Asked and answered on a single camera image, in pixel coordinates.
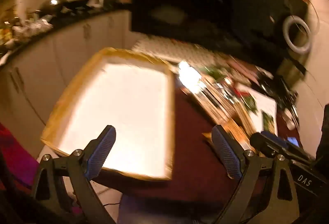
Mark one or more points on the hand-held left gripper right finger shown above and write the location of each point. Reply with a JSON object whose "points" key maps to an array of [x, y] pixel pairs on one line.
{"points": [[226, 152]]}

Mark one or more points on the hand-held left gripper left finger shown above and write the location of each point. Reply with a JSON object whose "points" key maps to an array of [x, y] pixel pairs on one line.
{"points": [[102, 149]]}

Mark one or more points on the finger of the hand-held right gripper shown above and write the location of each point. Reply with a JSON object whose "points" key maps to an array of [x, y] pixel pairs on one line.
{"points": [[267, 143]]}

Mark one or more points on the pile of snack packets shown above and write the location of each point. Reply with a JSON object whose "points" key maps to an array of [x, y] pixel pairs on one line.
{"points": [[223, 100]]}

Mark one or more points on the yellow taped cardboard box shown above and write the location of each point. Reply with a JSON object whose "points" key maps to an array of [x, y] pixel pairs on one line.
{"points": [[123, 100]]}

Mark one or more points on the magenta cloth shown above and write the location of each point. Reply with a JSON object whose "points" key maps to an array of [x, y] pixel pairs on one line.
{"points": [[15, 157]]}

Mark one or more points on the white kitchen cabinet unit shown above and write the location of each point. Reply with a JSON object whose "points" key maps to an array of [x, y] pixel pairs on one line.
{"points": [[51, 64]]}

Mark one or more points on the white keyboard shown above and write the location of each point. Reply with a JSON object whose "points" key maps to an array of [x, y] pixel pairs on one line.
{"points": [[174, 50]]}

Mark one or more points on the white plastic bag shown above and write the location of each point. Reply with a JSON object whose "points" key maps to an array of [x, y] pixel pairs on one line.
{"points": [[30, 26]]}

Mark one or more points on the black monitor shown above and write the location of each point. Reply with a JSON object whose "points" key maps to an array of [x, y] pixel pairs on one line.
{"points": [[205, 3]]}

